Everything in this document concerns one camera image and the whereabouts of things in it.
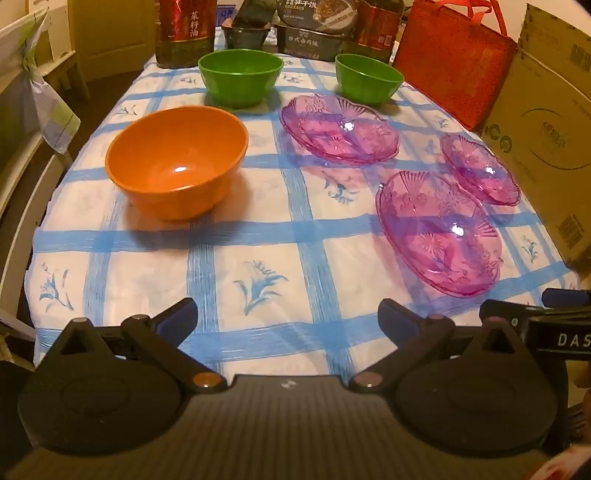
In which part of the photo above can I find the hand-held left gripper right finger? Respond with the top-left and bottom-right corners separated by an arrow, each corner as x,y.
348,298 -> 539,393

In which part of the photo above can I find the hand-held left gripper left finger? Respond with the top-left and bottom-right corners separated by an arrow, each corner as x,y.
39,298 -> 227,393

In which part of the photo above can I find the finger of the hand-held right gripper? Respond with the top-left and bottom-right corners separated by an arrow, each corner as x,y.
542,290 -> 591,308
480,299 -> 532,333

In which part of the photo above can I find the large pink glass plate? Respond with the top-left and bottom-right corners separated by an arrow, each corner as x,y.
279,93 -> 400,164
375,170 -> 503,297

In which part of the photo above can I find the small pink glass plate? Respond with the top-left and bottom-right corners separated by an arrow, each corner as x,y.
440,133 -> 522,206

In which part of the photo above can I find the orange plastic bowl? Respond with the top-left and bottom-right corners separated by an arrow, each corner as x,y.
105,106 -> 250,222

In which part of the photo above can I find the small green plastic bowl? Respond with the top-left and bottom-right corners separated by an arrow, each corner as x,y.
335,54 -> 406,105

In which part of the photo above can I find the large green plastic bowl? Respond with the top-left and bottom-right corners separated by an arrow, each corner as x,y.
198,50 -> 284,110

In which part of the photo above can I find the blue checked tablecloth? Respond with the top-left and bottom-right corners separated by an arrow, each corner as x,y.
28,53 -> 580,377

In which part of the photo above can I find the cardboard box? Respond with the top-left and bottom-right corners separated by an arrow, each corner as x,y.
480,4 -> 591,273

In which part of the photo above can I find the white chair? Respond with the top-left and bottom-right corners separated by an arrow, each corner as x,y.
0,7 -> 77,342

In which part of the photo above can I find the green checked cloth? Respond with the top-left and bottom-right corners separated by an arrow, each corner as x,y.
0,7 -> 81,155

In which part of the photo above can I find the red tote bag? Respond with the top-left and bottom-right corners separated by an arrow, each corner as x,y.
392,0 -> 519,131

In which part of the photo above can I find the red label oil bottle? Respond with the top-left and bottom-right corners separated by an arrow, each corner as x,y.
353,0 -> 406,63
154,0 -> 217,70

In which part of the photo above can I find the rectangular black meal box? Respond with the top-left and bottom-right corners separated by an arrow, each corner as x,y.
276,0 -> 360,34
276,23 -> 354,62

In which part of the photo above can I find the yellow wooden door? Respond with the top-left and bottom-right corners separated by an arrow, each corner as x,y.
74,0 -> 158,81

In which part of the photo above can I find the round black meal tub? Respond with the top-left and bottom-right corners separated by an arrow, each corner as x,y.
222,21 -> 271,49
233,0 -> 280,29

